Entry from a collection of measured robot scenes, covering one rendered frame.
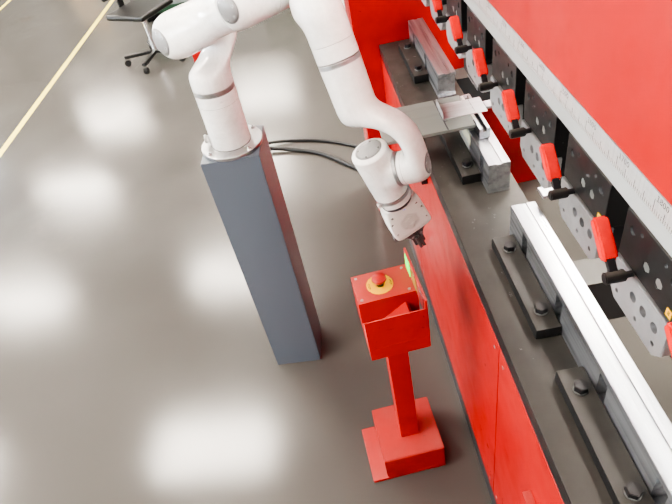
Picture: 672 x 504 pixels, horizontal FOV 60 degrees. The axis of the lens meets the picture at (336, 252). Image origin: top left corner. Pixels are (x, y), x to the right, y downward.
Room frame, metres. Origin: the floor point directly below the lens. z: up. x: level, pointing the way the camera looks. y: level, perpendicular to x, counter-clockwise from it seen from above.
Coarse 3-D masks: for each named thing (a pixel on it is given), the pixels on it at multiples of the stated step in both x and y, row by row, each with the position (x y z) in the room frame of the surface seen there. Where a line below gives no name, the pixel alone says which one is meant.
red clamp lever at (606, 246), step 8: (600, 216) 0.59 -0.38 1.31; (592, 224) 0.59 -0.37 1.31; (600, 224) 0.58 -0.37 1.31; (608, 224) 0.58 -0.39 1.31; (600, 232) 0.57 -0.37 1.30; (608, 232) 0.57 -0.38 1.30; (600, 240) 0.56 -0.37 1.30; (608, 240) 0.56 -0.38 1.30; (600, 248) 0.56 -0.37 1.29; (608, 248) 0.55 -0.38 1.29; (616, 248) 0.55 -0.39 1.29; (600, 256) 0.55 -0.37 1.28; (608, 256) 0.54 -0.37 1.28; (616, 256) 0.54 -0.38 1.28; (608, 264) 0.54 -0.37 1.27; (616, 264) 0.54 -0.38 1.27; (608, 272) 0.53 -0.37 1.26; (616, 272) 0.53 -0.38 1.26; (624, 272) 0.52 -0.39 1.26; (632, 272) 0.52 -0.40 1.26; (608, 280) 0.52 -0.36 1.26; (616, 280) 0.52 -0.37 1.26; (624, 280) 0.52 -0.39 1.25
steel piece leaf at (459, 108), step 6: (450, 102) 1.53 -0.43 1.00; (456, 102) 1.52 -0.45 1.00; (462, 102) 1.51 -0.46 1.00; (468, 102) 1.50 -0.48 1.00; (438, 108) 1.50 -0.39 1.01; (444, 108) 1.50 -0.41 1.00; (450, 108) 1.49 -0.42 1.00; (456, 108) 1.48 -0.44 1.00; (462, 108) 1.48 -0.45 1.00; (468, 108) 1.47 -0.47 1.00; (444, 114) 1.47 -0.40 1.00; (450, 114) 1.46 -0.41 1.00; (456, 114) 1.45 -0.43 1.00; (462, 114) 1.44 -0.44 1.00; (468, 114) 1.44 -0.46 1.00
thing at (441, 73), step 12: (408, 24) 2.26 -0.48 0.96; (420, 24) 2.21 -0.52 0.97; (420, 36) 2.10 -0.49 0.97; (432, 36) 2.07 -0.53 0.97; (420, 48) 2.05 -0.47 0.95; (432, 48) 1.98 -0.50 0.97; (432, 60) 1.88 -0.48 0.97; (444, 60) 1.86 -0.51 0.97; (432, 72) 1.86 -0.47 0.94; (444, 72) 1.78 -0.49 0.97; (432, 84) 1.87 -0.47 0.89; (444, 84) 1.79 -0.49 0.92; (444, 96) 1.77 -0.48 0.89
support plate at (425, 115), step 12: (456, 96) 1.55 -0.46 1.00; (396, 108) 1.56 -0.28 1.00; (408, 108) 1.55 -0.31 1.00; (420, 108) 1.53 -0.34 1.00; (432, 108) 1.52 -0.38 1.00; (420, 120) 1.47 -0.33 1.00; (432, 120) 1.45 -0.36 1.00; (444, 120) 1.44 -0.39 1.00; (456, 120) 1.42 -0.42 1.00; (468, 120) 1.41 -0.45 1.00; (432, 132) 1.39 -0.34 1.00; (444, 132) 1.38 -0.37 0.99
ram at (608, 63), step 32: (512, 0) 1.06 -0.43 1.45; (544, 0) 0.92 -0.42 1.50; (576, 0) 0.80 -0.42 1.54; (608, 0) 0.71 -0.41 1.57; (640, 0) 0.64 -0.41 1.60; (544, 32) 0.91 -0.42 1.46; (576, 32) 0.79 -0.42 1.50; (608, 32) 0.70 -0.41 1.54; (640, 32) 0.63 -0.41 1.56; (544, 64) 0.90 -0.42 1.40; (576, 64) 0.78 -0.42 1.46; (608, 64) 0.69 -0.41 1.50; (640, 64) 0.61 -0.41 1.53; (544, 96) 0.88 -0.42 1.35; (576, 96) 0.77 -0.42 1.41; (608, 96) 0.67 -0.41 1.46; (640, 96) 0.60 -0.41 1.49; (576, 128) 0.75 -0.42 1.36; (608, 128) 0.66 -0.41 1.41; (640, 128) 0.59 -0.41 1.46; (608, 160) 0.64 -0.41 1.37; (640, 160) 0.57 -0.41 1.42
